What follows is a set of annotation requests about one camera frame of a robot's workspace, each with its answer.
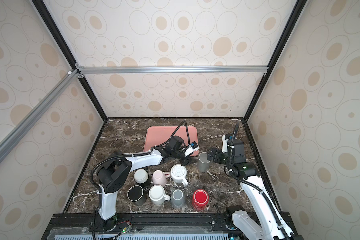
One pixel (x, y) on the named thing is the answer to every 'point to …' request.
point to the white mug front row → (157, 195)
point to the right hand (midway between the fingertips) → (216, 151)
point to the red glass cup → (200, 199)
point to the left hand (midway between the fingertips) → (198, 155)
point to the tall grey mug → (203, 163)
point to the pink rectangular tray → (155, 135)
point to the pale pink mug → (159, 177)
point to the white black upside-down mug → (141, 177)
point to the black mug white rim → (135, 194)
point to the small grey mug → (178, 198)
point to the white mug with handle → (178, 172)
